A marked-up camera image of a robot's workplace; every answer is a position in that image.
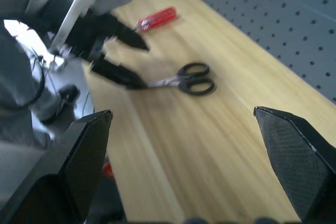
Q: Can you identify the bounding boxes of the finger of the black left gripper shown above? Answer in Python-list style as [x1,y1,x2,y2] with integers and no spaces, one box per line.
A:
[90,57,148,90]
[111,15,151,52]

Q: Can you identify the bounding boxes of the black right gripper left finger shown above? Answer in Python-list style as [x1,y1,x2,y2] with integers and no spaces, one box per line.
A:
[0,109,114,224]

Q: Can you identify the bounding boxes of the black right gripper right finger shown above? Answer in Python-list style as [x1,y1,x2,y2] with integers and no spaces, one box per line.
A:
[253,106,336,224]

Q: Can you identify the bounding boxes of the grey pegboard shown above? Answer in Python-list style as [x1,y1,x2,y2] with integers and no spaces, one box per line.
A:
[172,0,336,104]

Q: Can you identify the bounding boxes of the small red object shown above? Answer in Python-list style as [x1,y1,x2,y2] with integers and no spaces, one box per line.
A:
[102,160,114,179]

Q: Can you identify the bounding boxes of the silver robot body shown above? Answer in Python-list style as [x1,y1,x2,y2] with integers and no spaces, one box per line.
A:
[0,26,81,156]

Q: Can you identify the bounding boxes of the red-handled screwdriver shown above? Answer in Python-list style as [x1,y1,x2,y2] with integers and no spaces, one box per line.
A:
[132,6,179,34]

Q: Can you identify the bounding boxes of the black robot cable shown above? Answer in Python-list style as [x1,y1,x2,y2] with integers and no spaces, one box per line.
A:
[25,47,49,108]

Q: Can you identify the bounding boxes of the black-handled scissors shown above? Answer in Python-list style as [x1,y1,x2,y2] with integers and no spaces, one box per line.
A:
[146,62,216,97]

